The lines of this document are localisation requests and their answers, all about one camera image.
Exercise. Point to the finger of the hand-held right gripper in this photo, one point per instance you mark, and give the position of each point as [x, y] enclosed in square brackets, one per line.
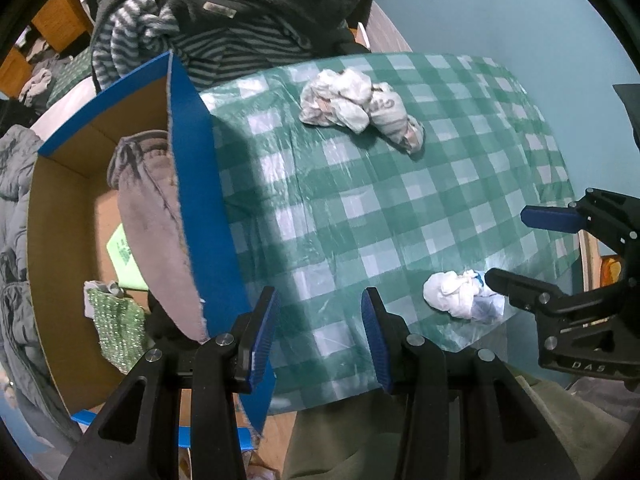
[550, 218]
[520, 285]

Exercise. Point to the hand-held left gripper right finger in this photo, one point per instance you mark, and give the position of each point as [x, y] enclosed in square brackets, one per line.
[375, 335]

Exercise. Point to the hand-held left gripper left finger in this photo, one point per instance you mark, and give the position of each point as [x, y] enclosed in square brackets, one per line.
[262, 335]

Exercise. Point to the small white cloth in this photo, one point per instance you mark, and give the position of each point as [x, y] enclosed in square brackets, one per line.
[455, 292]

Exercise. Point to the sparkly green pouch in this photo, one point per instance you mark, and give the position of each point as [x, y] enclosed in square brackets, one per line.
[117, 330]

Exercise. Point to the brown grey towel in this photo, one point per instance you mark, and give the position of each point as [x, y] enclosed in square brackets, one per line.
[150, 220]

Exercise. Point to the light green cloth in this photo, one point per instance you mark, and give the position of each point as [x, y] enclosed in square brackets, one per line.
[122, 255]

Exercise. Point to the cardboard box with blue edges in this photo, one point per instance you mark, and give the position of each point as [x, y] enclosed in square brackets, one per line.
[200, 160]

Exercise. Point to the grey plastic bag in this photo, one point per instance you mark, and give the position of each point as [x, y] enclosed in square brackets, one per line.
[610, 395]

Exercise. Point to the wooden board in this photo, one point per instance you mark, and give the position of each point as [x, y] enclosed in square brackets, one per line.
[592, 255]

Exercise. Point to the orange snack bag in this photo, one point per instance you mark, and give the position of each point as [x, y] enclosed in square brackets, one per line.
[612, 270]

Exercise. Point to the person's olive pants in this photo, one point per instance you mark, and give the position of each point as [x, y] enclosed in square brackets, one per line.
[340, 440]

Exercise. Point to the green checked tablecloth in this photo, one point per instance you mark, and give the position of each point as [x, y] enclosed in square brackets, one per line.
[375, 200]

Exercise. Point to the large crumpled white printed cloth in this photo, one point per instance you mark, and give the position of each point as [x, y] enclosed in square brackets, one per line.
[345, 100]

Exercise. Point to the grey puffer jacket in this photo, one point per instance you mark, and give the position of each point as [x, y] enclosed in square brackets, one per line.
[15, 260]

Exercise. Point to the grey striped sweater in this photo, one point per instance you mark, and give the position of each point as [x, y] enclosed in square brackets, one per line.
[240, 45]

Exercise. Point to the dark green checked table cover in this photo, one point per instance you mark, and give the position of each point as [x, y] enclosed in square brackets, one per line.
[70, 72]

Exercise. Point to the grey clothes heap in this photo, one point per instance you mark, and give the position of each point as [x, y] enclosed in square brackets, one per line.
[37, 82]

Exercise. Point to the wooden wardrobe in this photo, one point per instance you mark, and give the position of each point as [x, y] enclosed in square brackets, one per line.
[55, 20]

